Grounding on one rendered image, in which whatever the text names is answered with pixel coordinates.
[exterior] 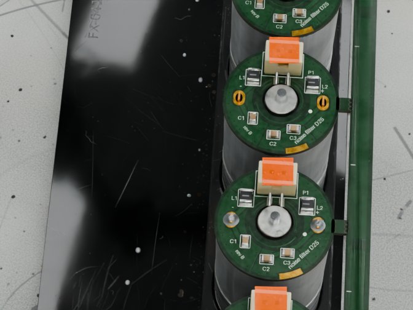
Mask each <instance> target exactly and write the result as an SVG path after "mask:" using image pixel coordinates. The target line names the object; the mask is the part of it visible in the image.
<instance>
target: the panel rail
mask: <svg viewBox="0 0 413 310"><path fill-rule="evenodd" d="M376 28H377V0H354V14H353V50H352V86H351V98H339V100H338V101H337V102H338V103H339V108H338V110H339V112H338V113H350V140H349V159H348V194H347V220H334V221H335V228H334V230H333V232H334V235H340V236H346V249H345V285H344V310H369V275H370V252H371V207H372V163H373V140H374V95H375V73H376ZM337 102H336V103H337Z"/></svg>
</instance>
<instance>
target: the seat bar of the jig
mask: <svg viewBox="0 0 413 310"><path fill-rule="evenodd" d="M231 20H232V0H223V7H222V25H221V42H220V51H219V68H218V84H217V94H216V111H215V120H214V136H213V153H212V163H211V180H210V196H209V205H208V222H207V231H206V248H205V265H204V275H203V292H202V308H201V310H219V309H218V307H217V305H216V302H215V299H214V266H215V259H216V236H215V232H214V215H215V211H216V207H217V204H218V201H219V199H220V197H221V196H222V194H223V192H224V190H223V188H222V150H223V144H224V111H223V106H222V97H223V91H224V87H225V84H226V81H227V79H228V77H229V60H230V38H231ZM341 28H342V2H341V5H340V7H339V12H338V16H337V23H336V31H335V35H334V42H333V47H332V58H331V66H330V70H329V73H330V74H331V76H332V77H333V79H334V81H335V83H336V86H337V89H338V92H339V78H340V45H341ZM337 127H338V115H337V119H336V122H335V124H334V128H333V132H332V139H331V145H330V149H329V157H328V166H327V169H326V176H325V179H324V186H323V191H324V193H325V194H326V195H327V197H328V199H329V201H330V203H331V206H332V209H333V212H334V209H335V192H336V159H337ZM333 242H334V237H333V239H332V243H331V246H330V248H329V250H328V256H327V259H326V264H325V268H324V276H323V282H322V286H321V291H320V297H319V300H318V306H317V310H331V290H332V258H333Z"/></svg>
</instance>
